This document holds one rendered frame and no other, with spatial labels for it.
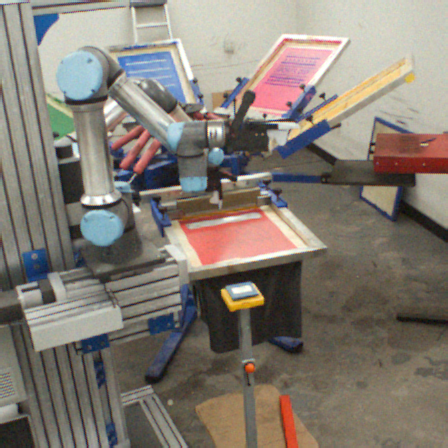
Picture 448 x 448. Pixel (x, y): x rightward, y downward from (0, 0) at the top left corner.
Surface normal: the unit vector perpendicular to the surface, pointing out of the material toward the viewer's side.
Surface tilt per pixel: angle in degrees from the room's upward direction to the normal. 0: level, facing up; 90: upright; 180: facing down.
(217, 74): 90
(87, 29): 90
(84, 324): 90
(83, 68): 82
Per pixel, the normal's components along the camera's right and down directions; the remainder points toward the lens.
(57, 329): 0.42, 0.33
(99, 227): -0.01, 0.51
